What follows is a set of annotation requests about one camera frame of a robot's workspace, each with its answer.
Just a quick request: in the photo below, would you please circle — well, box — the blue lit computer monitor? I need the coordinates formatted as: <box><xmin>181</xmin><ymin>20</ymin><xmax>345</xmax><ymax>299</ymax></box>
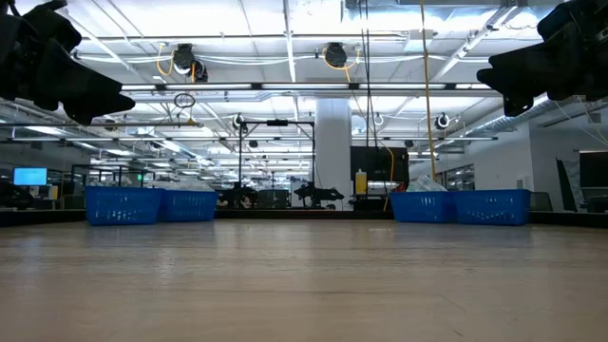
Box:
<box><xmin>12</xmin><ymin>166</ymin><xmax>48</xmax><ymax>187</ymax></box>

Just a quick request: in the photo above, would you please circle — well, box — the black dark monitor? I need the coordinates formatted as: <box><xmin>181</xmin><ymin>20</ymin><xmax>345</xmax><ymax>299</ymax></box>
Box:
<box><xmin>578</xmin><ymin>150</ymin><xmax>608</xmax><ymax>189</ymax></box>

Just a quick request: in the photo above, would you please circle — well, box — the long ceiling light bar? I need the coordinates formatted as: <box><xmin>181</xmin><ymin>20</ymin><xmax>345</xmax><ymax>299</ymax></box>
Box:
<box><xmin>121</xmin><ymin>82</ymin><xmax>493</xmax><ymax>91</ymax></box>

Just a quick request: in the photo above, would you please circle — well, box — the blue white packaged toothbrush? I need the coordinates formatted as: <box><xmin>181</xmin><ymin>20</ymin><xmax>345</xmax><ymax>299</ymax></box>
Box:
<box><xmin>406</xmin><ymin>174</ymin><xmax>448</xmax><ymax>194</ymax></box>

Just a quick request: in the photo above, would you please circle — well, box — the blue plastic slotted basket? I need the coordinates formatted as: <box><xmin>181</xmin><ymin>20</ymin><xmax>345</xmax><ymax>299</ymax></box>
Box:
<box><xmin>159</xmin><ymin>189</ymin><xmax>219</xmax><ymax>223</ymax></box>
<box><xmin>450</xmin><ymin>188</ymin><xmax>532</xmax><ymax>226</ymax></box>
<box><xmin>389</xmin><ymin>190</ymin><xmax>457</xmax><ymax>224</ymax></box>
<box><xmin>85</xmin><ymin>186</ymin><xmax>165</xmax><ymax>226</ymax></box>

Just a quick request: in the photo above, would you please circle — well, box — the black wall screen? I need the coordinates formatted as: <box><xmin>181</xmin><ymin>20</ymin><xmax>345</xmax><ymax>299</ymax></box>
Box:
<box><xmin>350</xmin><ymin>145</ymin><xmax>410</xmax><ymax>184</ymax></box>

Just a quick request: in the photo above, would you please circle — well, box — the black gantry stand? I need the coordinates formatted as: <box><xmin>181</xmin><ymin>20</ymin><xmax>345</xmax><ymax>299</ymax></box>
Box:
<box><xmin>237</xmin><ymin>119</ymin><xmax>316</xmax><ymax>194</ymax></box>

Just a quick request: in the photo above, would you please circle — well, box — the white square pillar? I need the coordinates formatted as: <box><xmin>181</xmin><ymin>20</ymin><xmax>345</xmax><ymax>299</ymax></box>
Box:
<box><xmin>315</xmin><ymin>97</ymin><xmax>352</xmax><ymax>210</ymax></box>

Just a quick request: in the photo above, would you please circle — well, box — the dark leaning panel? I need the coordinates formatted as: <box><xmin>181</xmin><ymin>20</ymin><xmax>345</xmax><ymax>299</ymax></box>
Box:
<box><xmin>555</xmin><ymin>158</ymin><xmax>580</xmax><ymax>213</ymax></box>

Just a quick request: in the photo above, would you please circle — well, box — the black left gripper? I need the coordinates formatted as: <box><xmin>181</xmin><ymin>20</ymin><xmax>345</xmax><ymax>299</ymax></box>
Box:
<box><xmin>0</xmin><ymin>0</ymin><xmax>137</xmax><ymax>125</ymax></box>

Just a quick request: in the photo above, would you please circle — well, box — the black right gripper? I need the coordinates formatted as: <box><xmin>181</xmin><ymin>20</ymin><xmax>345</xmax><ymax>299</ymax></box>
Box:
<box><xmin>477</xmin><ymin>0</ymin><xmax>608</xmax><ymax>118</ymax></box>

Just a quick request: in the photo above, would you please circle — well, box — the black aluminium table frame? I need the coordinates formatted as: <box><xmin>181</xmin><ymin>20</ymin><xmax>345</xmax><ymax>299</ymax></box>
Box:
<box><xmin>0</xmin><ymin>207</ymin><xmax>608</xmax><ymax>228</ymax></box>

